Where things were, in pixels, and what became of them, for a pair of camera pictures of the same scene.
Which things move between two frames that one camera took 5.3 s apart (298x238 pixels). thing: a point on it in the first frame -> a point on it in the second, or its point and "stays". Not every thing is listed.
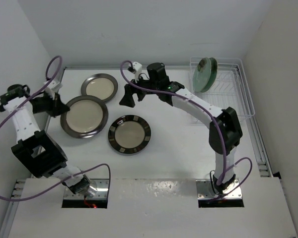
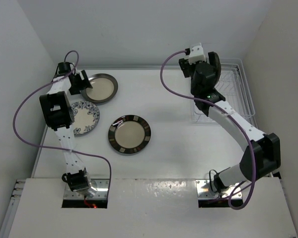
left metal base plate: x=101 y=185 stays
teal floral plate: x=87 y=116 -> x=214 y=61
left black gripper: x=56 y=107 -> x=83 y=84
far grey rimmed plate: x=103 y=86 stays
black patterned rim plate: x=129 y=134 stays
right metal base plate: x=204 y=191 stays
